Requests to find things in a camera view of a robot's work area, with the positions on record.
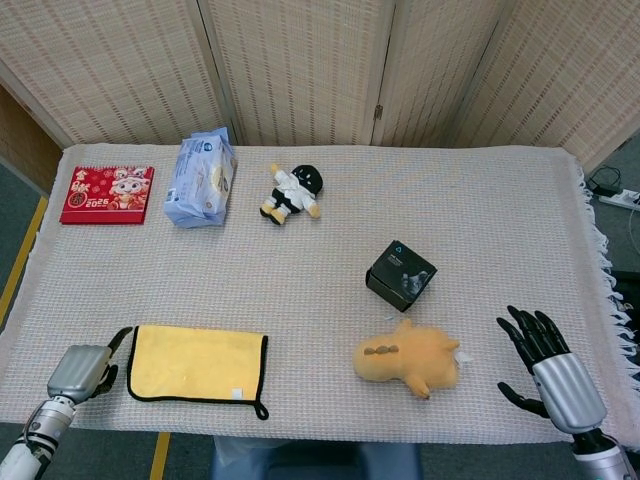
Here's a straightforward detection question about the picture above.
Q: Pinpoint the blue tissue pack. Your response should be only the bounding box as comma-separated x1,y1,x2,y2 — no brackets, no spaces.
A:
163,128,238,230

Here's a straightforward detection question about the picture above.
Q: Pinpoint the black and yellow cloth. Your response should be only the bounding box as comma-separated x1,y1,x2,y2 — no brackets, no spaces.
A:
126,323,270,421

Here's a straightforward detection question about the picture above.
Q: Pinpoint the red desk calendar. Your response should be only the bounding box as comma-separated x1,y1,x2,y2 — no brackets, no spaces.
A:
59,165,156,226

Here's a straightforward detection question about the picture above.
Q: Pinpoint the black-headed plush doll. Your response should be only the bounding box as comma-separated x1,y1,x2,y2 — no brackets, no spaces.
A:
258,162,326,226

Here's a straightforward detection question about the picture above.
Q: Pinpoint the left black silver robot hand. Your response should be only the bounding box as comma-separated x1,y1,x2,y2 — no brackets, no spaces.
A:
46,326,135,405

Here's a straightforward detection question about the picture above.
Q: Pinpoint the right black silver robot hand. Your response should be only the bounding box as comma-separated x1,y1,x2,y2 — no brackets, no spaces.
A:
496,304,609,435

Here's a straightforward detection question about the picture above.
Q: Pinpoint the white power strip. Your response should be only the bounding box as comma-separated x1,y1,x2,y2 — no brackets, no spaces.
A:
598,188,640,210

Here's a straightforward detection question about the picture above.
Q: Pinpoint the black trouser leg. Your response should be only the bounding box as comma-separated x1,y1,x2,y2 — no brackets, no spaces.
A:
612,269,640,301

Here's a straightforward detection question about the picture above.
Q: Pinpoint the woven folding screen panel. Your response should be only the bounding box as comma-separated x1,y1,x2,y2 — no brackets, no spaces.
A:
372,0,516,149
454,0,640,174
0,0,236,149
197,0,399,148

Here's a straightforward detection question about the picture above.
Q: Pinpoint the brown wooden cabinet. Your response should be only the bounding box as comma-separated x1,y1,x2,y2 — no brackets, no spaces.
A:
0,83,64,194

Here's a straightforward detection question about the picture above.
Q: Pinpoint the orange plush toy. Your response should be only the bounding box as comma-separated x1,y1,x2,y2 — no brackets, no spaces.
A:
353,318,474,401

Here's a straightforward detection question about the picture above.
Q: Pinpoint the beige woven fringed tablecloth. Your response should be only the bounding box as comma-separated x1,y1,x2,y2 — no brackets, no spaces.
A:
0,143,639,446

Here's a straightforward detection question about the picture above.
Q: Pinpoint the small black cardboard box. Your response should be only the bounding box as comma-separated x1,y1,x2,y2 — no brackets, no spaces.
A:
364,239,439,314

